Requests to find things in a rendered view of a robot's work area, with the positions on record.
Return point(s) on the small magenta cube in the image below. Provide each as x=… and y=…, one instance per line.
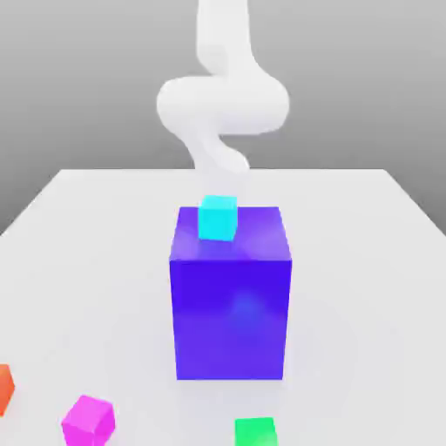
x=87, y=420

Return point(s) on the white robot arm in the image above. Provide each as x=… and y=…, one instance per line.
x=223, y=104

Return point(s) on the large purple box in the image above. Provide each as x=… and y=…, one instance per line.
x=230, y=313

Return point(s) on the small cyan cube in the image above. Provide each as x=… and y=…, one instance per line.
x=217, y=219

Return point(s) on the small orange cube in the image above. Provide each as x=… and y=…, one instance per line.
x=5, y=388

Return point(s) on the small green cube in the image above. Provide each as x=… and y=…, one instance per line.
x=255, y=432

